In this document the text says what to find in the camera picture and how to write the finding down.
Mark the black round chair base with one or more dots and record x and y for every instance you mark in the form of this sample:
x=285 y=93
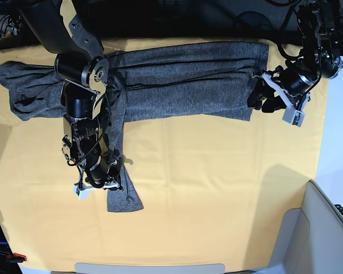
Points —
x=253 y=21

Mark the grey tray edge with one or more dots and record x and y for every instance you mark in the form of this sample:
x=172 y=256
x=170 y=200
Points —
x=122 y=269

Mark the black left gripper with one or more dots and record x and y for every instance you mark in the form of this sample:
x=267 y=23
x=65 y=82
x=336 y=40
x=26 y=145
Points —
x=296 y=79

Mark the white plastic bin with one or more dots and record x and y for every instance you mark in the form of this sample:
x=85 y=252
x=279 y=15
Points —
x=310 y=239

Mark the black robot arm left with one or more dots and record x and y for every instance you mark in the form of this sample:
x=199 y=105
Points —
x=319 y=58

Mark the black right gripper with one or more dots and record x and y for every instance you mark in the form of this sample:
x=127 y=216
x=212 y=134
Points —
x=100 y=173

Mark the yellow table cloth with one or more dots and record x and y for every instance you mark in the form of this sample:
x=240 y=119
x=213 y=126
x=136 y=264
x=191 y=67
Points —
x=214 y=190

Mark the red black clamp left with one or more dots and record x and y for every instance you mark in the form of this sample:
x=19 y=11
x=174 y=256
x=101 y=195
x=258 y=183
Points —
x=15 y=258

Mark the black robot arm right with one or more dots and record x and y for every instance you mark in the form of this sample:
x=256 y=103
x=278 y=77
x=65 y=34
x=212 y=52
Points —
x=81 y=62

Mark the grey long-sleeve T-shirt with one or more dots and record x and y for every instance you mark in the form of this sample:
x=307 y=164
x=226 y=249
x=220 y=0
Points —
x=213 y=78

